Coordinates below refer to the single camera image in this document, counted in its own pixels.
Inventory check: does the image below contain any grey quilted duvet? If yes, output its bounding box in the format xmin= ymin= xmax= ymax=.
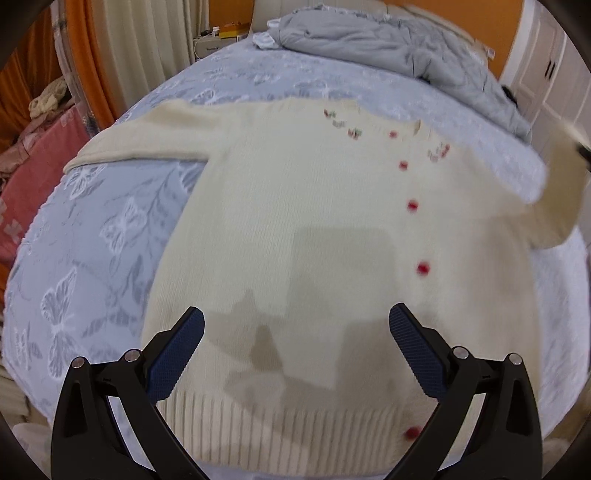
xmin=253 ymin=4 xmax=531 ymax=142

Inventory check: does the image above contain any cream knit cardigan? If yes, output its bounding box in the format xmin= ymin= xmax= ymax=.
xmin=72 ymin=98 xmax=587 ymax=476

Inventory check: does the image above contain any pink floral blanket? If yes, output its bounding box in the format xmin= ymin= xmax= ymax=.
xmin=1 ymin=106 xmax=89 ymax=267

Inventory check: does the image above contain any cream curtain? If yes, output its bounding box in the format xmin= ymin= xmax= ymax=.
xmin=91 ymin=0 xmax=208 ymax=112

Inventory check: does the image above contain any orange curtain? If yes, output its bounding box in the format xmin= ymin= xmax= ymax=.
xmin=1 ymin=1 xmax=121 ymax=151

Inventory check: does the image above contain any white wardrobe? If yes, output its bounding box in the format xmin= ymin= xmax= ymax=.
xmin=510 ymin=1 xmax=590 ymax=150

